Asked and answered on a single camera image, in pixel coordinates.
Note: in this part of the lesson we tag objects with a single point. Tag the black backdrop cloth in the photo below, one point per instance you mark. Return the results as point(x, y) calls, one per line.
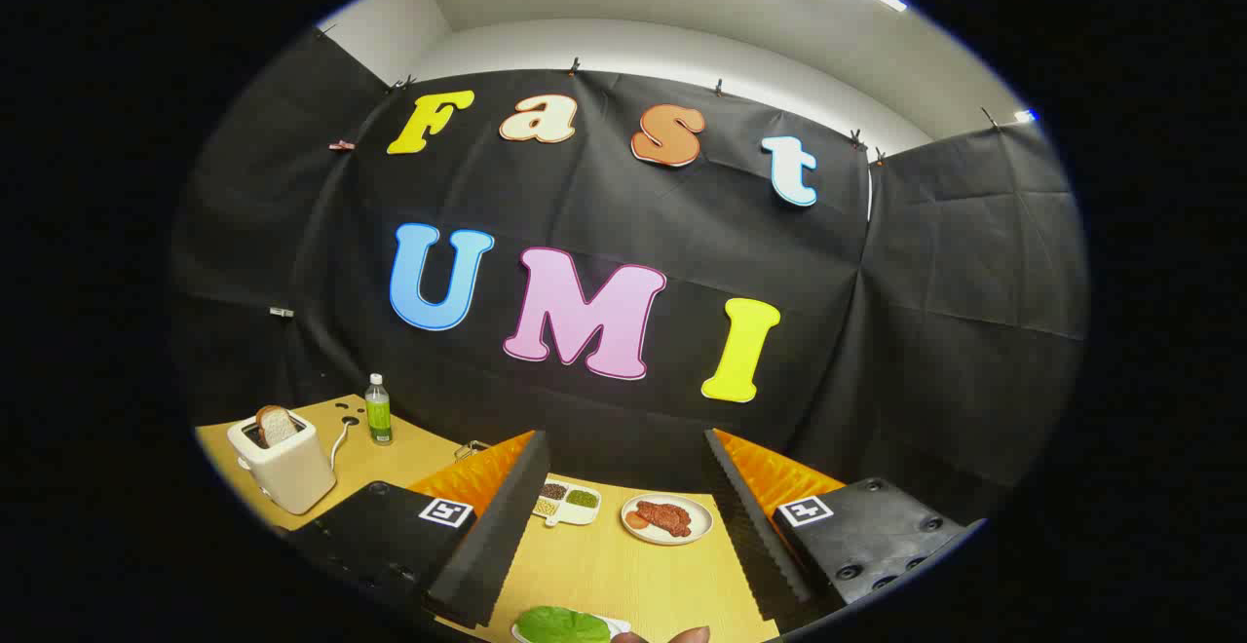
point(585, 205)

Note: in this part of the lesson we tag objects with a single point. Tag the green lettuce leaf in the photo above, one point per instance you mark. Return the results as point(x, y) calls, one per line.
point(560, 626)

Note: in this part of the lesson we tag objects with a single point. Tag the orange carrot piece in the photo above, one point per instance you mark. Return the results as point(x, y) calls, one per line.
point(637, 520)

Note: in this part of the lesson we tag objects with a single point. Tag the yellow soybeans pile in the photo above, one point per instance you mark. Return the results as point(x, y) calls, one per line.
point(545, 507)

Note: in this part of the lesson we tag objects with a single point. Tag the dark red beans pile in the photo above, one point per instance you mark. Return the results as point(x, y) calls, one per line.
point(553, 491)

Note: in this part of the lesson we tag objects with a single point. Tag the square white plate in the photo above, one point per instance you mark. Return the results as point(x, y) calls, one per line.
point(620, 624)

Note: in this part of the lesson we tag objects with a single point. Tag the green label water bottle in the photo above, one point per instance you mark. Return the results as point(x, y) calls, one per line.
point(379, 419)

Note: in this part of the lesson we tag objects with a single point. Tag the brown meat steak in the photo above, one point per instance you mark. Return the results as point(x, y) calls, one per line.
point(667, 516)

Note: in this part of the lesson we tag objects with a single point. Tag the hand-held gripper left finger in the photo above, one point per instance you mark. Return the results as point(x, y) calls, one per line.
point(497, 536)

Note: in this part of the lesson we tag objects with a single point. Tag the white toaster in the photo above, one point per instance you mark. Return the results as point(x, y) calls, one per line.
point(292, 472)

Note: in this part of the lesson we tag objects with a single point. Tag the plain bread slice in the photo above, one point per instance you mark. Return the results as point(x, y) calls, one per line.
point(278, 426)

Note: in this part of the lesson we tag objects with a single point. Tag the round white plate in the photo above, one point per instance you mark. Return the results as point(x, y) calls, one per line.
point(701, 518)

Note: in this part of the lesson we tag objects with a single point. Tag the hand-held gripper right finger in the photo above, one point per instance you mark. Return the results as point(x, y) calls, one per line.
point(760, 536)

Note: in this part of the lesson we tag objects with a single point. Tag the white divided dish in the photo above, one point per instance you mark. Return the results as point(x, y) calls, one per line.
point(575, 515)

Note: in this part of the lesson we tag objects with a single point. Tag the green beans pile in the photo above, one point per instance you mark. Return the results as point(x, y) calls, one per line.
point(583, 499)

